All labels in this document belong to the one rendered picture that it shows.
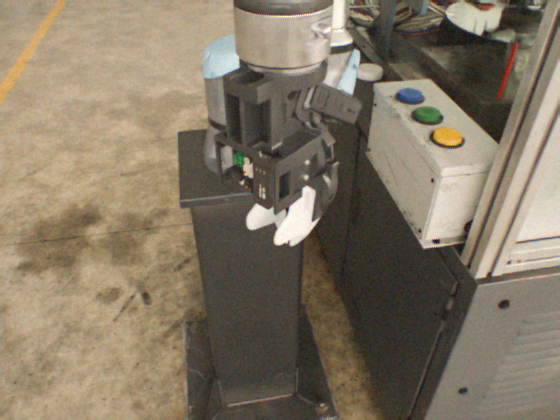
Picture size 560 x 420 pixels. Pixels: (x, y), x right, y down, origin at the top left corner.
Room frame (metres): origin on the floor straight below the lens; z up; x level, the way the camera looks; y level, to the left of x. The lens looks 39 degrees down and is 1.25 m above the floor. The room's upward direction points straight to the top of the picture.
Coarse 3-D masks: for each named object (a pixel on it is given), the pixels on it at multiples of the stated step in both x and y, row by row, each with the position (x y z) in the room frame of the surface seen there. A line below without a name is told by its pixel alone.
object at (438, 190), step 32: (384, 96) 0.74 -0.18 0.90; (384, 128) 0.73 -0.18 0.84; (416, 128) 0.63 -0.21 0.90; (480, 128) 0.63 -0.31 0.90; (384, 160) 0.71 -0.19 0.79; (416, 160) 0.60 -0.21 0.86; (448, 160) 0.54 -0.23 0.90; (480, 160) 0.54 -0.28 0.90; (416, 192) 0.58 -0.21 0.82; (448, 192) 0.53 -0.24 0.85; (480, 192) 0.54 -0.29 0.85; (416, 224) 0.56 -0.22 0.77; (448, 224) 0.53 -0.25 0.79
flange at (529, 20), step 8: (512, 8) 1.04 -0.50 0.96; (520, 8) 1.00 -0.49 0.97; (528, 8) 0.99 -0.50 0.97; (544, 8) 0.99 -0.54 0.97; (504, 16) 0.99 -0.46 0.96; (512, 16) 0.98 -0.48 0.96; (520, 16) 0.98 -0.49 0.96; (528, 16) 0.98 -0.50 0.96; (536, 16) 0.97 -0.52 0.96; (512, 24) 0.97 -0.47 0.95; (520, 24) 0.95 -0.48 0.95; (528, 24) 0.95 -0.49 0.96; (536, 24) 0.94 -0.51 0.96
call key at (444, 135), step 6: (438, 132) 0.60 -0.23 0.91; (444, 132) 0.60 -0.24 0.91; (450, 132) 0.60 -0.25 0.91; (456, 132) 0.60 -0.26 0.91; (438, 138) 0.59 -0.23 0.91; (444, 138) 0.58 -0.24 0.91; (450, 138) 0.58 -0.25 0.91; (456, 138) 0.58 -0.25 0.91; (450, 144) 0.58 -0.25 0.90; (456, 144) 0.58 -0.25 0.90
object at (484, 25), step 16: (464, 0) 1.13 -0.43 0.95; (480, 0) 1.14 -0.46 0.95; (496, 0) 1.14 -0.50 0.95; (448, 16) 1.01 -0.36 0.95; (464, 16) 1.02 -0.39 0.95; (480, 16) 1.02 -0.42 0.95; (496, 16) 1.02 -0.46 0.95; (480, 32) 0.91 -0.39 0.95; (496, 32) 0.92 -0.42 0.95; (512, 32) 0.92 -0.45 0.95; (528, 32) 0.92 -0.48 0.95
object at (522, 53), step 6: (504, 48) 1.00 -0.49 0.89; (510, 48) 0.98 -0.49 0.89; (522, 48) 0.97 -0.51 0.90; (528, 48) 0.97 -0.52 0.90; (504, 54) 0.99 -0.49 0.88; (510, 54) 0.98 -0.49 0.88; (516, 54) 0.97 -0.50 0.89; (522, 54) 0.97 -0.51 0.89; (528, 54) 0.97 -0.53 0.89; (504, 60) 0.99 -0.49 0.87; (516, 60) 0.97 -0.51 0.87; (522, 60) 0.97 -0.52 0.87; (504, 66) 0.98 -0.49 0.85; (510, 66) 0.97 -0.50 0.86; (516, 66) 0.97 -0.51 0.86; (522, 66) 0.97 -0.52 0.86
